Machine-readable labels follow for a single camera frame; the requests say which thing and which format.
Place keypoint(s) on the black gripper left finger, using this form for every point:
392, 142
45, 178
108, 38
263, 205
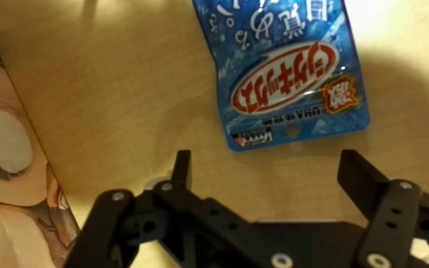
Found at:
105, 224

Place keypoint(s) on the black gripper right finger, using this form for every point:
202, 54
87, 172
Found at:
394, 218

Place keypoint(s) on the blue plastic candy packet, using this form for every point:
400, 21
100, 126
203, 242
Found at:
284, 80

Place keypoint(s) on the green paper gift bag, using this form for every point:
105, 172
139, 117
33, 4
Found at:
11, 164

